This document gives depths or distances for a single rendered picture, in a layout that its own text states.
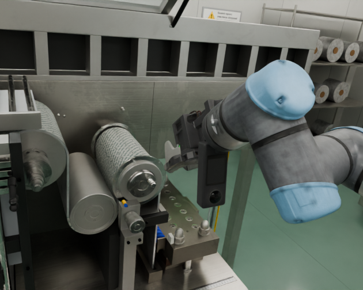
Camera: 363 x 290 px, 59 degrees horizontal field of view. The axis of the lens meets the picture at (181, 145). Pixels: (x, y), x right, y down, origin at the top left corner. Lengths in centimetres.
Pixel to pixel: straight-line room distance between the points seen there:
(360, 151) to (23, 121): 59
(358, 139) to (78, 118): 83
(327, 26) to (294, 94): 476
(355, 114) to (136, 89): 498
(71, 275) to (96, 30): 74
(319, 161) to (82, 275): 85
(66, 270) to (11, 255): 38
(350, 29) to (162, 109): 458
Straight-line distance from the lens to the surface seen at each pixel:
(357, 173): 50
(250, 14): 423
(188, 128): 56
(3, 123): 71
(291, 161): 40
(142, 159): 83
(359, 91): 580
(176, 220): 110
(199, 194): 56
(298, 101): 40
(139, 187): 85
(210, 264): 116
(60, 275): 111
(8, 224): 72
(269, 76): 39
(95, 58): 107
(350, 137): 51
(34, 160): 71
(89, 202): 85
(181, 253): 101
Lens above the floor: 167
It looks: 22 degrees down
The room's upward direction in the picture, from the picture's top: 6 degrees clockwise
